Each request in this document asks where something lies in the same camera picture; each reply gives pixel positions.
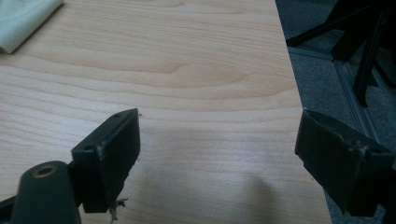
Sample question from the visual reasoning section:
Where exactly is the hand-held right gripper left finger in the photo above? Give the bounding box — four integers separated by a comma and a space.
71, 107, 141, 222

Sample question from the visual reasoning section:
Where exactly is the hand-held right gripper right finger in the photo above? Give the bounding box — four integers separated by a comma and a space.
294, 108, 396, 217

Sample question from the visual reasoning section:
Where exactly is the black metal stand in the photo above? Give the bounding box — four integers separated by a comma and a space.
285, 0, 396, 108

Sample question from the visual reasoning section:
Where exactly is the pale green cloth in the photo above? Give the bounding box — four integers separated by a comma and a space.
0, 0, 65, 54

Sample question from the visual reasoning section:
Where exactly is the grey aluminium floor rail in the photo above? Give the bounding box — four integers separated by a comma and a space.
288, 46, 382, 145

